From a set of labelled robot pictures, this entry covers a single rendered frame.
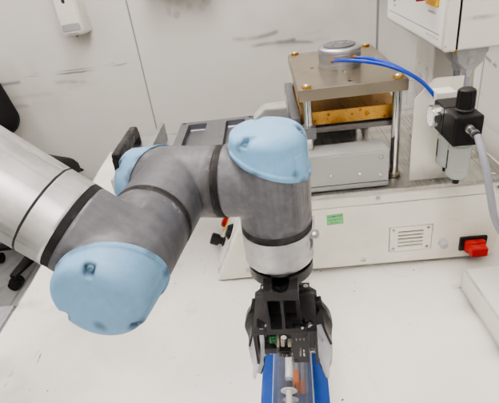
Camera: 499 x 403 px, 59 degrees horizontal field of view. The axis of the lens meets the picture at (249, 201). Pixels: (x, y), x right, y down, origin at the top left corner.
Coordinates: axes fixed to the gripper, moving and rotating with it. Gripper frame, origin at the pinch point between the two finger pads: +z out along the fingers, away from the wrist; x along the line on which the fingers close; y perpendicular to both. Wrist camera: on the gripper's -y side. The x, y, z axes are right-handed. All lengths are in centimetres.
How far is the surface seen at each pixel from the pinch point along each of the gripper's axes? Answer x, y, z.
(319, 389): 3.5, -1.1, 7.5
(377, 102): 17.0, -36.4, -23.2
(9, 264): -156, -135, 84
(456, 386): 22.9, -1.4, 7.5
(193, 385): -15.7, -2.2, 7.6
